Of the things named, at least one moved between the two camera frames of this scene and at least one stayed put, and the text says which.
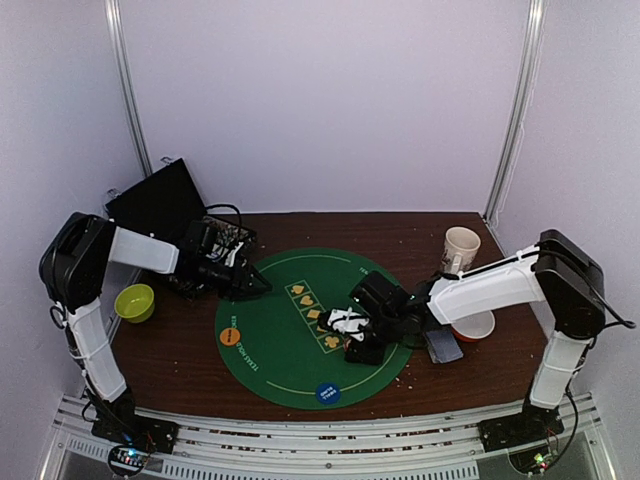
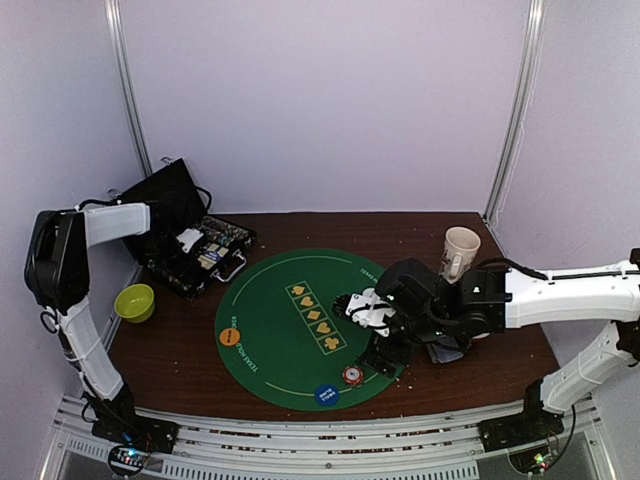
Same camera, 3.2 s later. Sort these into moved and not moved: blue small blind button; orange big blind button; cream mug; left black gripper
Moved: left black gripper
Not moved: cream mug; orange big blind button; blue small blind button
